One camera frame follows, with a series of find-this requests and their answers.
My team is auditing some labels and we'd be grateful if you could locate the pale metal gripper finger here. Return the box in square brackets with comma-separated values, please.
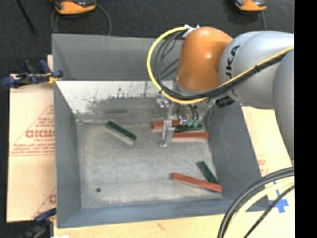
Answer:
[165, 120, 174, 144]
[159, 120, 168, 148]

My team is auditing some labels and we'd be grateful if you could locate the red-brown flat block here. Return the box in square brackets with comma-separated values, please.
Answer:
[151, 119, 182, 133]
[170, 172, 223, 193]
[171, 131, 210, 143]

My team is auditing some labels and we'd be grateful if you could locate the dark green flat block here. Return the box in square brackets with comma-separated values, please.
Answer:
[174, 123, 204, 133]
[105, 120, 138, 146]
[196, 160, 219, 185]

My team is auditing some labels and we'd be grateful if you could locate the grey metal bin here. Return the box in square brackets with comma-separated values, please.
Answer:
[51, 33, 270, 229]

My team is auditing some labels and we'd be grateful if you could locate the brown cardboard board, red print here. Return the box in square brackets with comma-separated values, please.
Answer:
[6, 54, 295, 223]

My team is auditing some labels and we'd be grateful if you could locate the black cylinder on white bracket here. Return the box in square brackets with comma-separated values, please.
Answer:
[207, 95, 235, 109]

